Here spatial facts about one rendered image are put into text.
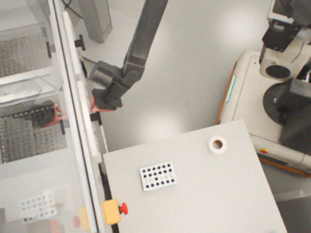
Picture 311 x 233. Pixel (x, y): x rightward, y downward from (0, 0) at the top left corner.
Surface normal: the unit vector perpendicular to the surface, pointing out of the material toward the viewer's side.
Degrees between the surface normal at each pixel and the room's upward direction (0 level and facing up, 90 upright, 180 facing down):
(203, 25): 0
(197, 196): 0
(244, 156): 0
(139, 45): 55
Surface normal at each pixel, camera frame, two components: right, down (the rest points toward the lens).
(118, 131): 0.00, -0.33
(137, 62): 0.11, 0.67
